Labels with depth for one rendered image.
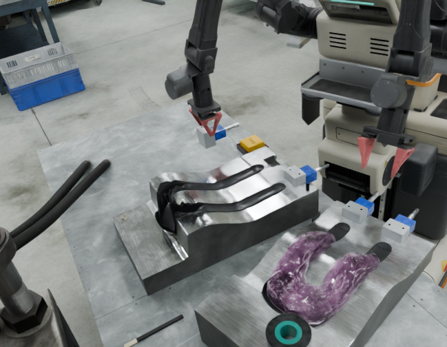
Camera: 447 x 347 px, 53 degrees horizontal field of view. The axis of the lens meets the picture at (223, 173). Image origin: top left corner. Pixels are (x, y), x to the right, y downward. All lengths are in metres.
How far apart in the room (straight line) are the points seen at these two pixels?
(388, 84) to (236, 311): 0.55
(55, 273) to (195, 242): 1.49
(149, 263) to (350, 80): 0.76
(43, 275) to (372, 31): 1.92
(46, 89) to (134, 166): 2.77
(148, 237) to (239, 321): 0.38
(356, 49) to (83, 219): 0.93
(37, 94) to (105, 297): 3.25
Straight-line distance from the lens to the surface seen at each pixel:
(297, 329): 0.84
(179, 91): 1.23
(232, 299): 0.93
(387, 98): 0.98
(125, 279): 1.17
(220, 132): 1.37
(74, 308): 2.27
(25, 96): 4.24
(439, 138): 1.69
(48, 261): 2.56
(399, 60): 1.05
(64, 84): 4.28
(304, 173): 1.21
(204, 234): 1.07
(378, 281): 0.98
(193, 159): 1.52
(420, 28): 1.02
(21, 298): 1.14
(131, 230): 1.20
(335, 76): 1.39
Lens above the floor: 1.64
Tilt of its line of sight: 36 degrees down
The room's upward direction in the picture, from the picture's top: 8 degrees counter-clockwise
